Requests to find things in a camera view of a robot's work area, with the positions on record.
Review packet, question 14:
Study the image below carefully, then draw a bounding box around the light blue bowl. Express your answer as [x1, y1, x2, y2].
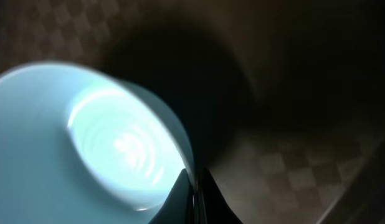
[0, 62, 194, 224]

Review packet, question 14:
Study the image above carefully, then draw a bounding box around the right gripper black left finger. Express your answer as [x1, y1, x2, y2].
[149, 169, 194, 224]

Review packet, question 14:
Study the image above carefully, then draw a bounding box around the brown serving tray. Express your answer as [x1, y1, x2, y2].
[0, 0, 385, 223]

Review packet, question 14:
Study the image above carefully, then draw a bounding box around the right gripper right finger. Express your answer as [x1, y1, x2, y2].
[198, 169, 242, 224]

